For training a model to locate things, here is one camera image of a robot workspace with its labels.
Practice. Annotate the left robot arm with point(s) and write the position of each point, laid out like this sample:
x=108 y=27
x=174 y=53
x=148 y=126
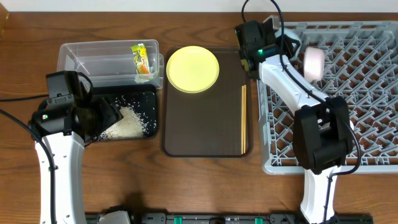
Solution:
x=68 y=118

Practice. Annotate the dark brown serving tray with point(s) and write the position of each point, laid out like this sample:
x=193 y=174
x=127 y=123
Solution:
x=208 y=124

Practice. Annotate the white tissue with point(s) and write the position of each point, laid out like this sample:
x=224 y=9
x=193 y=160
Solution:
x=142 y=79

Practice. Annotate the grey dishwasher rack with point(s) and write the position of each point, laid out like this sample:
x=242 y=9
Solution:
x=360 y=66

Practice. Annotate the rice and nut scraps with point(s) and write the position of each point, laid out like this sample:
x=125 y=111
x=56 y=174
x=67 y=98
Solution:
x=139 y=121

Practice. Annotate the yellow plate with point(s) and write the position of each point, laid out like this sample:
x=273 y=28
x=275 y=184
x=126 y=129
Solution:
x=192 y=69

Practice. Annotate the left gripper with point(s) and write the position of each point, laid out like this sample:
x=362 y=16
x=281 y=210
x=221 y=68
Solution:
x=104 y=111

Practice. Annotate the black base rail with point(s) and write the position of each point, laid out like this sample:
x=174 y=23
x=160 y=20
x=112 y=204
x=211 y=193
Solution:
x=162 y=218

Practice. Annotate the clear plastic bin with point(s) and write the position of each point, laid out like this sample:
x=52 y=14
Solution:
x=110 y=63

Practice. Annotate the black rectangular tray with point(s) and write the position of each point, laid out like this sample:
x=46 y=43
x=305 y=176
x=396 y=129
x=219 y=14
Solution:
x=126 y=89

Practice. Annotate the light blue bowl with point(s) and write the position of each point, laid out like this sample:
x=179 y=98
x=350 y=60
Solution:
x=292 y=43

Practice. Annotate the green yellow snack wrapper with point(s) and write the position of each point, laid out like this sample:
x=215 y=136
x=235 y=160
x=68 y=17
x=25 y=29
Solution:
x=140 y=58

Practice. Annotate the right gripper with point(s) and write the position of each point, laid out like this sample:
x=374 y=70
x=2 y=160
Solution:
x=285 y=45

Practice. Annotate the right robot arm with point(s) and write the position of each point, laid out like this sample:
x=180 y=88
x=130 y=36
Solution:
x=322 y=133

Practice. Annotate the pink bowl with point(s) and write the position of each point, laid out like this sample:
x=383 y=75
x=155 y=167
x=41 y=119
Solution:
x=313 y=64

